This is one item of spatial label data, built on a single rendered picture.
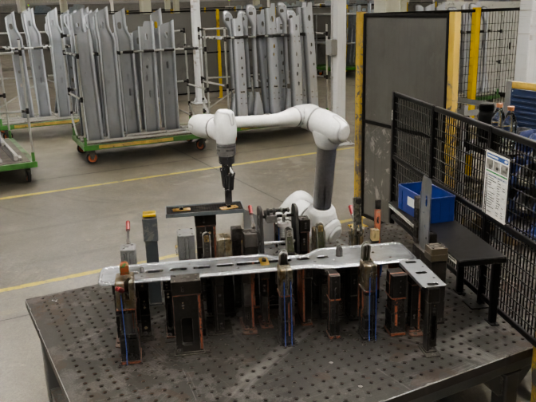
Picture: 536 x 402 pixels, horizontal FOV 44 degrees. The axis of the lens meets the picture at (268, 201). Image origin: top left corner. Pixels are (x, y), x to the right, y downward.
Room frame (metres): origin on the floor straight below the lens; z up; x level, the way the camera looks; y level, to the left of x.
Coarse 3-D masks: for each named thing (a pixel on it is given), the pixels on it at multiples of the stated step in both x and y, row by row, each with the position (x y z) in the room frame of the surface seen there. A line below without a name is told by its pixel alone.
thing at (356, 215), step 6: (354, 198) 2.94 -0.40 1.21; (360, 198) 2.94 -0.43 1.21; (354, 204) 2.93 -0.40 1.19; (360, 204) 2.94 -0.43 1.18; (354, 210) 2.93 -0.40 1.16; (360, 210) 2.93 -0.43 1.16; (354, 216) 2.92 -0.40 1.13; (360, 216) 2.93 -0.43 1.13; (354, 222) 2.92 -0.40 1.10; (360, 222) 2.93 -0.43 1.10; (354, 228) 2.92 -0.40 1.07; (360, 228) 2.92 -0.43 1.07
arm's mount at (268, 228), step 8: (248, 216) 3.63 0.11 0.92; (256, 216) 3.55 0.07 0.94; (248, 224) 3.63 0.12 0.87; (256, 224) 3.55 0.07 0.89; (264, 224) 3.47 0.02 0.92; (272, 224) 3.40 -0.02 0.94; (264, 232) 3.47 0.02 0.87; (272, 232) 3.40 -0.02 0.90; (264, 240) 3.48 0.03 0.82; (272, 240) 3.40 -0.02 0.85
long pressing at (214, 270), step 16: (240, 256) 2.78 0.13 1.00; (256, 256) 2.78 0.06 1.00; (272, 256) 2.77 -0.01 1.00; (288, 256) 2.77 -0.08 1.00; (304, 256) 2.77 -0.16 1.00; (320, 256) 2.77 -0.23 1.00; (336, 256) 2.76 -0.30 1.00; (352, 256) 2.75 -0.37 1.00; (384, 256) 2.74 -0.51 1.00; (400, 256) 2.74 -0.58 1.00; (112, 272) 2.64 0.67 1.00; (144, 272) 2.63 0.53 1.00; (160, 272) 2.63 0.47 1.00; (176, 272) 2.62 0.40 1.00; (192, 272) 2.62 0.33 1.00; (208, 272) 2.61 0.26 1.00; (224, 272) 2.61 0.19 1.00; (240, 272) 2.61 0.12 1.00; (256, 272) 2.62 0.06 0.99
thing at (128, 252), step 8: (120, 248) 2.77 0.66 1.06; (128, 248) 2.77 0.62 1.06; (120, 256) 2.75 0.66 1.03; (128, 256) 2.75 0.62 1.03; (128, 264) 2.75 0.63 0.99; (136, 272) 2.76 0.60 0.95; (136, 288) 2.76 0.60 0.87; (136, 296) 2.76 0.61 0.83; (136, 304) 2.76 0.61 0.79; (136, 312) 2.76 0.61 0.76
